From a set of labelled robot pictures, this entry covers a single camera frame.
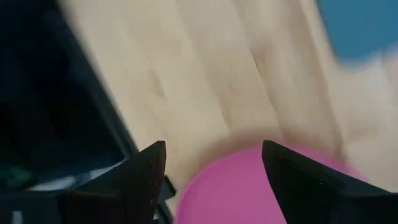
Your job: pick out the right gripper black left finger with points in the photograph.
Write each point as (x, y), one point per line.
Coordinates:
(124, 193)

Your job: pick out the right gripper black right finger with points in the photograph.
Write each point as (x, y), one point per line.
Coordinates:
(311, 193)

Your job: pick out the pink ribbed bowl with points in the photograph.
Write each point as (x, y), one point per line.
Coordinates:
(230, 193)

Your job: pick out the blue plastic tray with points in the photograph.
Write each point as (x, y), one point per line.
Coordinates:
(357, 28)

